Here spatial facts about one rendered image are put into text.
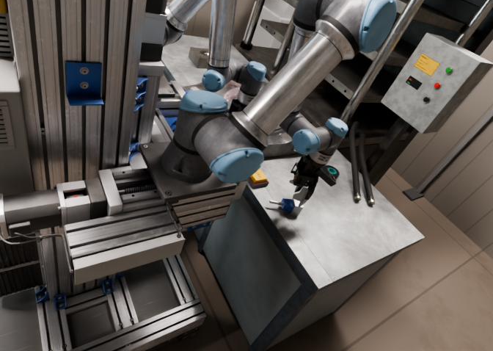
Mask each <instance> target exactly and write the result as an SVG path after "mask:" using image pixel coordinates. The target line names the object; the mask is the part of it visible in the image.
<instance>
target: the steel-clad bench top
mask: <svg viewBox="0 0 493 351"><path fill-rule="evenodd" d="M208 46H209V38H206V37H195V36H188V35H183V36H182V37H181V38H180V39H179V40H178V41H177V42H175V43H172V44H169V45H167V46H164V47H163V51H162V56H161V60H162V61H163V63H164V64H165V65H166V67H167V69H168V70H169V72H170V73H171V74H172V76H173V77H174V79H175V81H178V83H179V84H180V86H181V87H184V86H189V85H193V84H199V83H200V82H201V81H202V76H203V74H204V73H205V72H206V71H207V69H202V68H196V66H195V65H194V64H193V62H192V61H191V60H190V59H189V50H190V47H194V48H207V49H208ZM230 57H231V58H233V59H236V60H238V61H239V62H242V63H244V64H245V65H248V63H249V61H248V60H247V59H246V58H245V57H244V56H243V55H242V54H241V53H240V52H239V51H238V50H237V49H236V48H235V47H234V46H233V45H232V47H231V54H230ZM302 155H303V154H300V153H299V154H294V155H287V156H277V157H271V158H265V159H264V161H263V163H262V166H261V167H260V169H261V170H262V172H263V174H264V175H265V176H266V177H267V180H268V182H269V184H268V186H265V187H258V188H254V189H253V188H252V187H251V186H250V184H249V182H247V186H248V187H249V188H250V190H251V191H252V193H253V195H254V196H255V197H256V198H257V200H258V202H259V203H260V205H261V206H262V207H263V209H264V211H265V212H266V213H267V215H268V216H269V218H270V219H271V221H272V222H273V224H274V225H275V226H276V228H277V230H278V231H279V232H280V234H281V235H282V237H283V239H284V240H285V241H286V242H287V244H288V246H289V247H290V249H291V250H292V251H293V253H294V255H295V256H296V257H297V258H298V260H299V262H300V263H301V265H302V266H303V267H304V269H305V270H306V272H307V274H308V275H309V276H310V278H311V279H312V281H313V283H314V284H315V285H316V286H317V288H318V289H320V288H322V287H324V286H326V285H328V284H331V283H333V282H335V281H337V280H339V279H341V278H343V277H345V276H347V275H349V274H351V273H353V272H355V271H357V270H359V269H362V268H363V267H366V266H367V265H369V264H372V263H373V262H375V261H378V260H379V259H381V258H384V257H385V256H388V255H390V254H392V253H394V252H396V251H398V250H400V249H402V248H404V247H406V246H408V245H410V244H412V243H414V242H417V241H419V240H421V239H423V238H425V237H424V235H422V234H421V233H420V232H419V231H418V230H417V229H416V228H415V227H414V226H413V225H412V224H411V223H410V222H409V221H408V220H407V219H406V218H405V217H404V216H403V215H402V214H401V213H400V212H399V211H398V210H397V209H396V208H395V207H394V206H393V205H392V204H391V203H390V202H389V201H388V200H387V199H386V198H385V197H384V196H383V195H382V194H381V193H380V192H379V191H378V190H377V189H376V188H375V187H374V186H373V185H372V184H371V188H372V191H373V197H374V201H375V204H374V205H372V206H371V205H368V199H367V195H366V191H365V185H364V181H363V177H362V174H361V173H360V172H359V171H358V173H359V187H360V194H361V201H355V200H354V187H353V178H352V169H351V163H350V162H349V161H348V160H347V159H346V158H345V157H344V156H343V155H342V154H341V153H340V152H339V151H338V150H336V151H335V153H334V154H333V155H332V158H331V159H330V160H329V162H328V163H327V164H326V165H331V166H333V167H335V168H336V169H337V170H338V171H339V173H340V175H339V176H338V178H337V179H336V184H335V185H334V186H332V187H331V186H330V185H328V184H327V183H326V182H325V181H324V180H323V179H322V178H320V177H318V183H317V184H316V187H315V191H314V193H313V195H312V196H311V197H310V199H309V200H308V201H307V202H306V203H305V204H303V207H304V208H303V209H302V211H301V212H300V214H299V216H295V215H291V214H290V212H289V211H284V210H282V207H281V205H278V204H273V203H269V200H275V201H279V202H281V200H282V199H283V198H287V199H291V200H292V198H293V194H295V193H298V192H300V191H301V190H300V191H298V192H294V191H295V188H296V186H295V185H293V184H291V183H290V182H289V181H290V180H291V179H293V177H294V174H293V173H291V170H292V169H293V166H294V165H295V163H296V162H299V160H300V159H301V157H302Z"/></svg>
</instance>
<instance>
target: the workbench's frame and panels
mask: <svg viewBox="0 0 493 351"><path fill-rule="evenodd" d="M193 231H194V233H195V235H196V237H197V239H198V241H199V243H198V246H197V247H198V252H199V253H201V254H203V253H204V254H205V256H206V258H207V260H208V262H209V264H210V265H211V268H212V270H213V272H214V274H215V276H216V278H217V280H218V282H219V285H220V286H221V288H222V291H223V292H224V295H225V297H226V298H227V301H228V303H229V304H230V307H231V308H232V310H233V313H234V314H235V317H236V319H237V321H238V323H239V325H240V327H241V329H242V331H243V333H244V335H245V337H246V339H247V341H248V343H249V345H250V348H249V349H248V350H247V351H265V350H267V349H268V348H270V347H273V346H274V345H275V344H278V343H279V342H281V341H283V340H284V339H286V338H288V337H289V336H292V335H293V334H295V333H297V332H299V331H300V330H302V329H304V328H306V327H307V326H309V325H311V324H312V323H314V322H316V321H318V320H319V319H322V318H323V317H325V316H327V315H333V313H335V312H336V311H338V310H339V309H340V308H341V307H342V306H343V305H344V304H345V303H346V302H348V301H349V300H350V299H351V298H352V297H353V296H354V295H355V294H356V293H357V292H358V291H359V290H360V289H361V288H362V287H363V286H364V285H365V284H366V283H368V282H369V281H370V280H371V279H372V278H373V277H374V276H375V275H376V274H377V273H379V272H380V271H381V270H382V269H383V268H384V267H385V266H386V265H387V264H389V263H390V262H391V261H392V260H393V259H394V258H395V257H396V256H397V255H398V254H399V253H400V252H401V251H402V250H404V249H406V248H408V247H410V246H412V245H414V244H416V243H418V242H420V241H421V240H422V239H421V240H419V241H417V242H414V243H412V244H410V245H408V246H406V247H404V248H402V249H400V250H398V251H396V252H394V253H392V254H390V255H388V256H385V257H384V258H381V259H379V260H378V261H375V262H373V263H372V264H369V265H367V266H366V267H363V268H362V269H359V270H357V271H355V272H353V273H351V274H349V275H347V276H345V277H343V278H341V279H339V280H337V281H335V282H333V283H331V284H328V285H326V286H324V287H322V288H320V289H318V288H317V286H316V285H315V284H314V283H313V281H312V279H311V278H310V276H309V275H308V274H307V272H306V270H305V269H304V267H303V266H302V265H301V263H300V262H299V260H298V258H297V257H296V256H295V255H294V253H293V251H292V250H291V249H290V247H289V246H288V244H287V242H286V241H285V240H284V239H283V237H282V235H281V234H280V232H279V231H278V230H277V228H276V226H275V225H274V224H273V222H272V221H271V219H270V218H269V216H268V215H267V213H266V212H265V211H264V209H263V207H262V206H261V205H260V203H259V202H258V200H257V198H256V197H255V196H254V195H253V193H252V191H251V190H250V188H249V187H248V186H247V185H246V187H245V189H244V191H243V193H242V196H241V198H240V199H238V200H232V202H231V204H230V207H229V209H228V211H227V213H226V216H225V218H222V219H219V220H214V222H213V224H210V225H209V226H206V227H204V228H198V229H195V230H193Z"/></svg>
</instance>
